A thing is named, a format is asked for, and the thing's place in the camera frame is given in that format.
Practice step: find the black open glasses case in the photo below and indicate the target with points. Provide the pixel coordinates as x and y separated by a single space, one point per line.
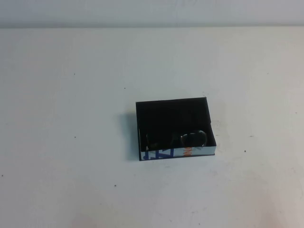
171 114

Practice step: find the black framed glasses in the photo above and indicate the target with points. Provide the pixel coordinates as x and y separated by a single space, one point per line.
195 139

